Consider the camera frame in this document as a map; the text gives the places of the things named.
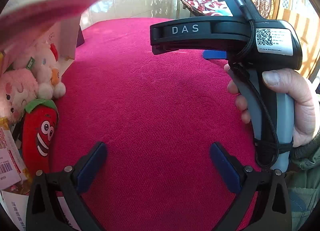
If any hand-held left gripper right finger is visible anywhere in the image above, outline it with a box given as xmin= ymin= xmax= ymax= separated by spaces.
xmin=209 ymin=142 xmax=293 ymax=231

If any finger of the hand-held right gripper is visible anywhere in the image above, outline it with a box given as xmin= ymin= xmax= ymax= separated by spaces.
xmin=202 ymin=50 xmax=227 ymax=60
xmin=151 ymin=44 xmax=180 ymax=55

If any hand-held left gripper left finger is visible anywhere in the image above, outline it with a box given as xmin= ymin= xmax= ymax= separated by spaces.
xmin=26 ymin=142 xmax=108 ymax=231

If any white plush toy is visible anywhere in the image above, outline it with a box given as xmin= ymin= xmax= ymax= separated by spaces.
xmin=14 ymin=40 xmax=67 ymax=99

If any person's right forearm green sleeve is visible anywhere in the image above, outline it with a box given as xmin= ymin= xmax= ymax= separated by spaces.
xmin=285 ymin=131 xmax=320 ymax=224

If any person's right hand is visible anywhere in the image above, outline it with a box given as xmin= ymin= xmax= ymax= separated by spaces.
xmin=224 ymin=64 xmax=320 ymax=148

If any red table cloth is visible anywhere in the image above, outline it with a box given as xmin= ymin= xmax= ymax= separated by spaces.
xmin=50 ymin=18 xmax=263 ymax=231

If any red patterned cushion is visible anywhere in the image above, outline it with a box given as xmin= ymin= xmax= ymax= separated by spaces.
xmin=182 ymin=0 xmax=235 ymax=17

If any wooden lattice screen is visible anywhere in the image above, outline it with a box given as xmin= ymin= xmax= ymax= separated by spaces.
xmin=271 ymin=0 xmax=320 ymax=80

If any red chili plush toy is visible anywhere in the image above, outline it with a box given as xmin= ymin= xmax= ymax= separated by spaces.
xmin=22 ymin=99 xmax=59 ymax=179

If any white barcode label paper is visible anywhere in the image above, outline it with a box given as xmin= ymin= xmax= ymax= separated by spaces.
xmin=0 ymin=148 xmax=22 ymax=191

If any white printed paper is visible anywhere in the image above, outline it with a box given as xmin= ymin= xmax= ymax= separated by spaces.
xmin=0 ymin=190 xmax=75 ymax=231

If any orange white snack packet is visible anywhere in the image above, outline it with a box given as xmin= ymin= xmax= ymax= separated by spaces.
xmin=0 ymin=117 xmax=31 ymax=184

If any white cardboard box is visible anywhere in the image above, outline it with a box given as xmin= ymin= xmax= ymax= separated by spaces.
xmin=49 ymin=9 xmax=85 ymax=61

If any pink plush toy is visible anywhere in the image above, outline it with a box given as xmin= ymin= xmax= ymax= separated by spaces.
xmin=0 ymin=69 xmax=39 ymax=124

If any pink tissue packet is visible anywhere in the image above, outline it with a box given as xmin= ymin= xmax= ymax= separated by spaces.
xmin=0 ymin=0 xmax=104 ymax=55

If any black braided cable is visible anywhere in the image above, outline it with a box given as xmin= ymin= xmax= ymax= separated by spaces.
xmin=229 ymin=1 xmax=293 ymax=169

